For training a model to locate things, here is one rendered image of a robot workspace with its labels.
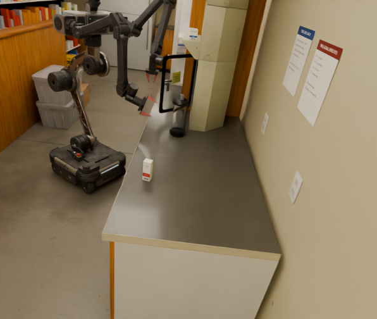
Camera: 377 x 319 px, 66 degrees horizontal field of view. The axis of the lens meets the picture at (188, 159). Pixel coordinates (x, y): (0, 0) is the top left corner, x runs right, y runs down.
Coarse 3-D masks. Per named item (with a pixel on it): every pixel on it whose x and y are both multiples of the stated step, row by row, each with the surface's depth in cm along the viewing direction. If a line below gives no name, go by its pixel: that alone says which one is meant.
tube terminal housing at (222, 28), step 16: (208, 16) 166; (224, 16) 166; (240, 16) 175; (208, 32) 170; (224, 32) 171; (240, 32) 181; (208, 48) 174; (224, 48) 177; (208, 64) 179; (224, 64) 184; (208, 80) 184; (224, 80) 191; (192, 96) 220; (208, 96) 189; (224, 96) 199; (192, 112) 195; (208, 112) 195; (224, 112) 208; (192, 128) 201; (208, 128) 204
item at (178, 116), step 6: (174, 102) 179; (174, 108) 182; (180, 108) 180; (186, 108) 182; (174, 114) 183; (180, 114) 182; (186, 114) 184; (174, 120) 185; (180, 120) 184; (174, 126) 187; (180, 126) 186; (180, 132) 189
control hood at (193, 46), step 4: (184, 36) 186; (200, 36) 195; (184, 40) 173; (188, 40) 175; (192, 40) 177; (196, 40) 179; (200, 40) 181; (184, 44) 174; (188, 44) 174; (192, 44) 174; (196, 44) 174; (200, 44) 174; (188, 48) 175; (192, 48) 175; (196, 48) 174; (200, 48) 175; (192, 52) 176; (196, 52) 176; (196, 56) 177
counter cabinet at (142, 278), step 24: (120, 264) 119; (144, 264) 119; (168, 264) 118; (192, 264) 118; (216, 264) 117; (240, 264) 117; (264, 264) 117; (120, 288) 127; (144, 288) 127; (168, 288) 126; (192, 288) 126; (216, 288) 125; (240, 288) 125; (264, 288) 124; (120, 312) 136; (144, 312) 136; (168, 312) 135; (192, 312) 134; (216, 312) 134; (240, 312) 133
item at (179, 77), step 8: (168, 64) 192; (176, 64) 197; (184, 64) 201; (192, 64) 207; (168, 72) 195; (176, 72) 200; (184, 72) 205; (168, 80) 198; (176, 80) 203; (184, 80) 209; (176, 88) 207; (184, 88) 212; (160, 96) 200; (168, 96) 205; (176, 96) 210; (184, 96) 216; (168, 104) 208
